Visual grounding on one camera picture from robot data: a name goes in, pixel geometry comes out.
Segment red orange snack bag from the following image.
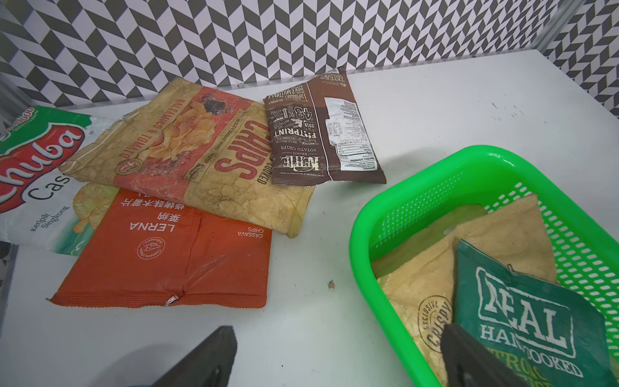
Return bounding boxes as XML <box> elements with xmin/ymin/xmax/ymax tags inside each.
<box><xmin>50</xmin><ymin>189</ymin><xmax>272</xmax><ymax>308</ymax></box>

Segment orange Chips bag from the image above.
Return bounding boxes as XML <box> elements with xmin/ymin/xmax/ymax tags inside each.
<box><xmin>61</xmin><ymin>78</ymin><xmax>314</xmax><ymax>238</ymax></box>

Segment green red Chuba bag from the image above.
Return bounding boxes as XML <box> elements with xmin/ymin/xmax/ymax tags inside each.
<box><xmin>1</xmin><ymin>106</ymin><xmax>114</xmax><ymax>256</ymax></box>

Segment green plastic basket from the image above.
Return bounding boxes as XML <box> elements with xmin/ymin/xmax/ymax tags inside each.
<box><xmin>349</xmin><ymin>145</ymin><xmax>618</xmax><ymax>386</ymax></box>

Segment brown dark snack bag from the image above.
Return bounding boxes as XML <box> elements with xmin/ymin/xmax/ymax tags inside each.
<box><xmin>264</xmin><ymin>69</ymin><xmax>386</xmax><ymax>186</ymax></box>

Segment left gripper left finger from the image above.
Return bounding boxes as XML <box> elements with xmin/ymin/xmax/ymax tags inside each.
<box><xmin>152</xmin><ymin>326</ymin><xmax>238</xmax><ymax>387</ymax></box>

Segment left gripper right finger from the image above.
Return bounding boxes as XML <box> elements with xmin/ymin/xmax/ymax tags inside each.
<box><xmin>440</xmin><ymin>323</ymin><xmax>528</xmax><ymax>387</ymax></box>

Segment green Real chips bag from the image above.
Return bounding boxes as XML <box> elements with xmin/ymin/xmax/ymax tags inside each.
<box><xmin>454</xmin><ymin>241</ymin><xmax>618</xmax><ymax>386</ymax></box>

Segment yellow green Chips bag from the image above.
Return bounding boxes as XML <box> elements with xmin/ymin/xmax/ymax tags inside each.
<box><xmin>371</xmin><ymin>195</ymin><xmax>557</xmax><ymax>386</ymax></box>

